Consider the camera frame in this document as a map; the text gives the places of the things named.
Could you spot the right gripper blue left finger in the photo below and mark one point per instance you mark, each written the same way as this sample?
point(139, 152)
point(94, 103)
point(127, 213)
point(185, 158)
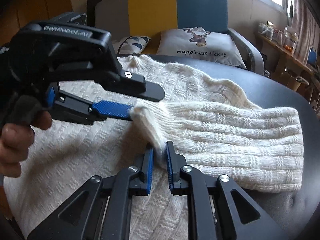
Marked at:
point(134, 180)

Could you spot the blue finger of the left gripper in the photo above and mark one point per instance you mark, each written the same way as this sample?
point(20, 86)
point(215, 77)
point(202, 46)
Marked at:
point(148, 91)
point(110, 109)

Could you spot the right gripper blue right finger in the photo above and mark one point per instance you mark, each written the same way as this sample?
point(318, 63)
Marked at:
point(185, 180)

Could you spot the cream knitted sweater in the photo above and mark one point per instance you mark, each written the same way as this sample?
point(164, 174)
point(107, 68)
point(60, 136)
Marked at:
point(210, 122)

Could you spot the blue folding chair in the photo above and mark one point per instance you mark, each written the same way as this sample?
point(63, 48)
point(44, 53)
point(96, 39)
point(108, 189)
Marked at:
point(312, 56)

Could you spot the person left hand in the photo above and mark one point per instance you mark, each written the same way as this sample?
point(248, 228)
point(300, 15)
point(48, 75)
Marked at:
point(15, 143)

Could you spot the triangle pattern pillow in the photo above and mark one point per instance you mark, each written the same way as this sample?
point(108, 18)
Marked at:
point(131, 45)

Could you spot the grey deer print pillow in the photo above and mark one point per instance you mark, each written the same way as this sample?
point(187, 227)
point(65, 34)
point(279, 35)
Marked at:
point(197, 43)

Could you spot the multicolour sofa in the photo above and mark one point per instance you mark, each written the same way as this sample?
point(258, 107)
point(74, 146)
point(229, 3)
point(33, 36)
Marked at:
point(149, 17)

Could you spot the wooden side table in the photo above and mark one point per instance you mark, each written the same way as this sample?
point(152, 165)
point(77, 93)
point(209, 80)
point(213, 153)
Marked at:
point(293, 74)

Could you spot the large clear jar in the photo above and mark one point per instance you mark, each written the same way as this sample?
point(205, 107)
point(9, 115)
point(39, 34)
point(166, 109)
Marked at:
point(291, 40)

